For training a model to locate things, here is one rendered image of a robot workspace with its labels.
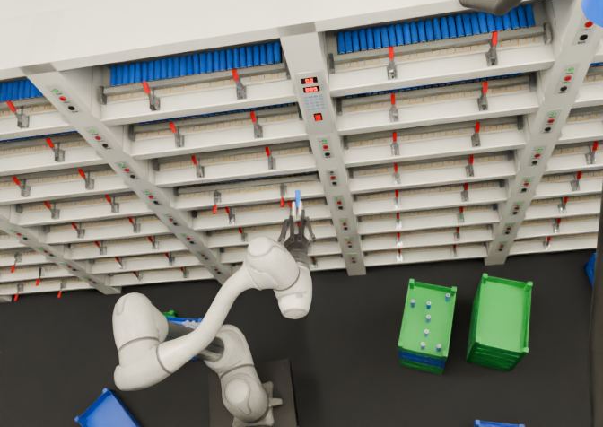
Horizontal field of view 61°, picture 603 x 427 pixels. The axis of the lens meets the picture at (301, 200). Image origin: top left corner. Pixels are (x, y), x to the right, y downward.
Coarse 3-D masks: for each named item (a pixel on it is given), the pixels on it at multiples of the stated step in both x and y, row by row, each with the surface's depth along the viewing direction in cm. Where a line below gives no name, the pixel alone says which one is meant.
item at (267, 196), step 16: (176, 192) 203; (224, 192) 203; (240, 192) 202; (256, 192) 200; (272, 192) 199; (288, 192) 198; (304, 192) 197; (320, 192) 196; (176, 208) 205; (192, 208) 206
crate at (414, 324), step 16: (416, 288) 230; (432, 288) 227; (448, 288) 222; (416, 304) 226; (432, 304) 225; (448, 304) 224; (416, 320) 223; (432, 320) 222; (448, 320) 221; (400, 336) 216; (416, 336) 220; (432, 336) 219; (448, 336) 217; (416, 352) 213; (432, 352) 216
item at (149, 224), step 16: (48, 224) 231; (64, 224) 231; (80, 224) 229; (96, 224) 230; (112, 224) 228; (128, 224) 227; (144, 224) 226; (160, 224) 224; (48, 240) 232; (64, 240) 231; (80, 240) 231
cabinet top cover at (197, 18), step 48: (144, 0) 139; (192, 0) 135; (240, 0) 131; (336, 0) 125; (384, 0) 122; (432, 0) 119; (0, 48) 140; (96, 48) 132; (144, 48) 130; (192, 48) 130
